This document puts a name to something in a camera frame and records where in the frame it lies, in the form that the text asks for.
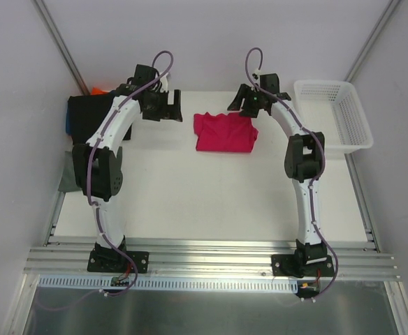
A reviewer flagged black folded t shirt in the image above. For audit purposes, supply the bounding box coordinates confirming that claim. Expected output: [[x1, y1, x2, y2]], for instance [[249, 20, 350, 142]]
[[67, 91, 115, 146]]

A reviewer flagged pink t shirt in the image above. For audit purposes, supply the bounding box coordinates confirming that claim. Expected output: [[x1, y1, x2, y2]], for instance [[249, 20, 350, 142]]
[[193, 112, 258, 154]]

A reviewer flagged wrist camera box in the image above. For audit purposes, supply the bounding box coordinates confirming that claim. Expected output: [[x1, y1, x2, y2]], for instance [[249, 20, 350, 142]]
[[131, 64, 159, 87], [259, 73, 280, 94]]

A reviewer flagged blue folded t shirt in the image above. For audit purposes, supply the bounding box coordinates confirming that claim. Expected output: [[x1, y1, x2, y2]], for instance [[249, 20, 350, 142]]
[[65, 108, 71, 136]]

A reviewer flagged white slotted cable duct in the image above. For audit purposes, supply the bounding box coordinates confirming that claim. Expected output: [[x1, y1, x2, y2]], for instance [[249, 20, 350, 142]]
[[38, 275, 298, 294]]

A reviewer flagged grey folded t shirt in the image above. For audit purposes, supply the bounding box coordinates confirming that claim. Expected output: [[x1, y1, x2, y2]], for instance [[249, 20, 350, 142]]
[[58, 151, 81, 193]]

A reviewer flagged aluminium mounting rail frame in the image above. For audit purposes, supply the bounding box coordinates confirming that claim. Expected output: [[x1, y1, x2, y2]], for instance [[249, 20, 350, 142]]
[[24, 153, 400, 280]]

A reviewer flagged aluminium corner post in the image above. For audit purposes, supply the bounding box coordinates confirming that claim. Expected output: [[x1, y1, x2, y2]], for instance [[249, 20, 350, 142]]
[[31, 0, 90, 95], [344, 0, 404, 82]]

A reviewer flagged orange folded t shirt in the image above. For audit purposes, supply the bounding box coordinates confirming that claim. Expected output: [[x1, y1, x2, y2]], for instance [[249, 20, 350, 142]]
[[91, 87, 109, 95]]

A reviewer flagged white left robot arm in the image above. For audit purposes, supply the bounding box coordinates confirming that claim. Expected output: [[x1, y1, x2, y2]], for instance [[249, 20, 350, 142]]
[[72, 84, 183, 271]]

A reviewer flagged left aluminium corner post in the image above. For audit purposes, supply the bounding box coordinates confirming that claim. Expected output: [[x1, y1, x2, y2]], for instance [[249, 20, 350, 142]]
[[31, 0, 90, 95]]

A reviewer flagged white plastic basket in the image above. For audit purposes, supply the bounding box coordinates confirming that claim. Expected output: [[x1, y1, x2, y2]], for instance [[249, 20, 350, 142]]
[[293, 80, 374, 159]]

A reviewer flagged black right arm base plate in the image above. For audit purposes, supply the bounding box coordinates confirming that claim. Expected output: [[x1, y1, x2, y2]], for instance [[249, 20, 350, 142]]
[[270, 254, 335, 278]]

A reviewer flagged right aluminium corner post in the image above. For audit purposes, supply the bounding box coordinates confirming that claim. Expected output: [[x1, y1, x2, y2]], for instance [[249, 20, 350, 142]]
[[344, 0, 404, 82]]

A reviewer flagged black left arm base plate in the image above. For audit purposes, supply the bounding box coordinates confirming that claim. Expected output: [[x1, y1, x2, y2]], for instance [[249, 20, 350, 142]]
[[87, 247, 150, 274]]

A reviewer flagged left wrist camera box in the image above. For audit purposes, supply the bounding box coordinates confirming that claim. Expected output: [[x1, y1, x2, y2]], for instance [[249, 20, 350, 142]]
[[131, 64, 159, 87]]

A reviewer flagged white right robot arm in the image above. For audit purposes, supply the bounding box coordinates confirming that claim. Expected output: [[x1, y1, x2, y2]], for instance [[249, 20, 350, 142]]
[[228, 84, 335, 278]]

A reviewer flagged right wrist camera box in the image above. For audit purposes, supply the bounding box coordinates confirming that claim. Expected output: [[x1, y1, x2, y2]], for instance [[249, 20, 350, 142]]
[[259, 73, 280, 94]]

